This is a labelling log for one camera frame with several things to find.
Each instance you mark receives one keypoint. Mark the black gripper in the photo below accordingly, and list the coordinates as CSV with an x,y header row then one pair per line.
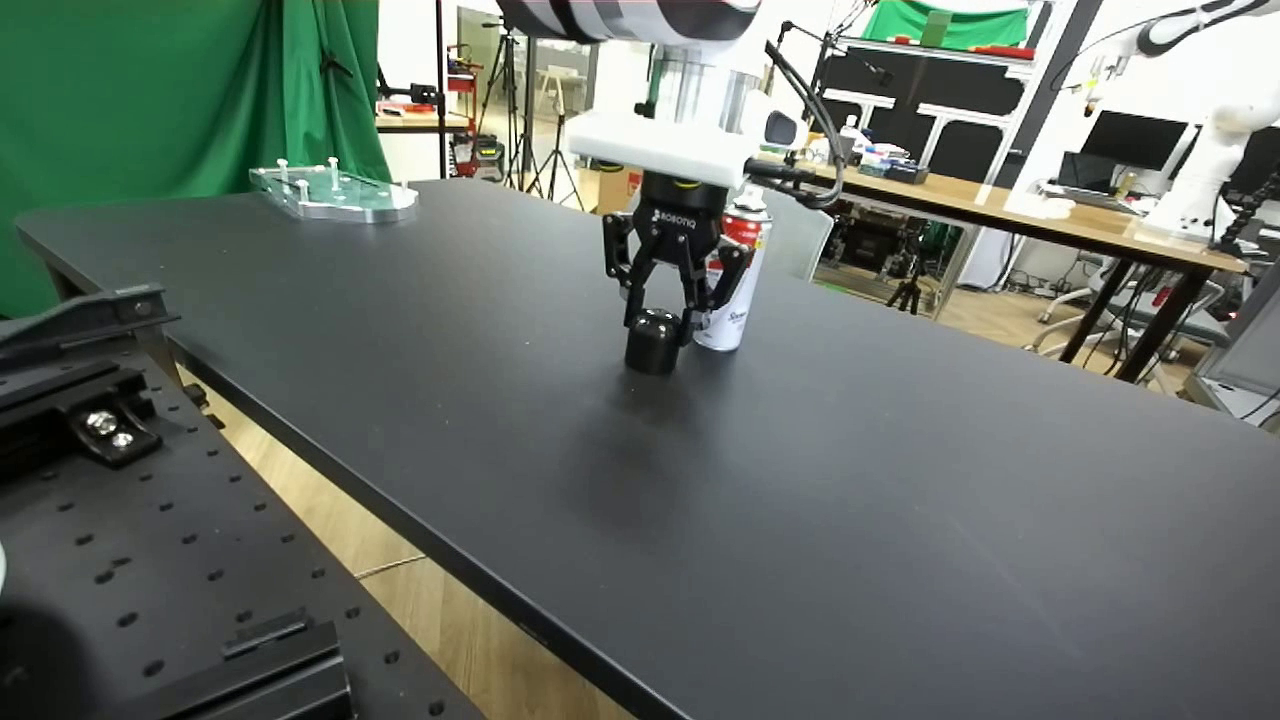
x,y
672,221

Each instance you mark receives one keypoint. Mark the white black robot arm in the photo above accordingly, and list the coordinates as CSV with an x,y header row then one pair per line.
x,y
666,40

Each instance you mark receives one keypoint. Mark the white spray can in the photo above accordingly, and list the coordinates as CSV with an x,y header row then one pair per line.
x,y
742,303

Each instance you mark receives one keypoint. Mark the tall black tripod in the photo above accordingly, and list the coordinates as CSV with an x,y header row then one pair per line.
x,y
551,134

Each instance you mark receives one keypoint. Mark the small black tripod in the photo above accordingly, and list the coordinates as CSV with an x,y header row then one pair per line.
x,y
908,281

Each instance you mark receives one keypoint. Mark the wooden desk with black legs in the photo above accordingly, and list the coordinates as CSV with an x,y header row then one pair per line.
x,y
1015,212

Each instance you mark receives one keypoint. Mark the clear acrylic plate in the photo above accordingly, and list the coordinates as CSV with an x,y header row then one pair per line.
x,y
326,192

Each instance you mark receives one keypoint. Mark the green cloth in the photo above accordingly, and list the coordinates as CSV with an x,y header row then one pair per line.
x,y
940,24

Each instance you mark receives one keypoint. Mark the black monitor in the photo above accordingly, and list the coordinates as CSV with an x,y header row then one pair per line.
x,y
1127,142

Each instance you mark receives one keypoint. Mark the green curtain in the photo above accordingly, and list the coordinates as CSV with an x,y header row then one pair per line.
x,y
163,107

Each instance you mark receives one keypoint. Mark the black rectangular block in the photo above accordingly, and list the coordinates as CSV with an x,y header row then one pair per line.
x,y
246,675

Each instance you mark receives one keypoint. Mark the black perforated breadboard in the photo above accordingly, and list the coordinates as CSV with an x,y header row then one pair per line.
x,y
147,574

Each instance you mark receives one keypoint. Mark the black angled metal plate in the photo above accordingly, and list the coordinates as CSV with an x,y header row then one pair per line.
x,y
75,334

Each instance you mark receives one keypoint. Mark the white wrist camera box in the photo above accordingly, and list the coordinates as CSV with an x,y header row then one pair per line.
x,y
662,145

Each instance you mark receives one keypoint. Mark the black bracket with silver screws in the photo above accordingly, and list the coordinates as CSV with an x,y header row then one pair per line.
x,y
112,429

